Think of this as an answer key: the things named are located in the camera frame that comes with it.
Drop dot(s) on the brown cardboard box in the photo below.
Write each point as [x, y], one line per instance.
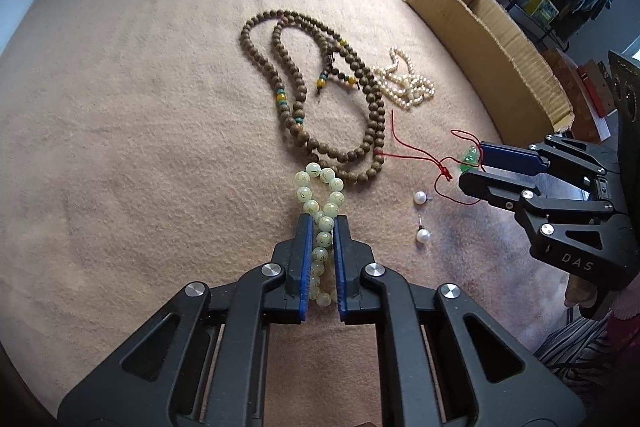
[522, 96]

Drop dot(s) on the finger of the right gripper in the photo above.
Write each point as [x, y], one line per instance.
[511, 158]
[499, 191]

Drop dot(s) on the pearl earring upper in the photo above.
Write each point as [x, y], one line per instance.
[421, 198]

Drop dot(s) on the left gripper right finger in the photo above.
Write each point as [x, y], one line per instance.
[356, 304]

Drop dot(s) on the pearl earring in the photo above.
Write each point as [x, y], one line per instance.
[422, 234]
[421, 198]

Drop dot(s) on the pearl earring lower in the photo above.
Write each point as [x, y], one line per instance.
[422, 234]

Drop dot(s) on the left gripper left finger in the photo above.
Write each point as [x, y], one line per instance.
[290, 300]

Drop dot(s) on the red cord jade pendant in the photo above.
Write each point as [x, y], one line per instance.
[449, 168]

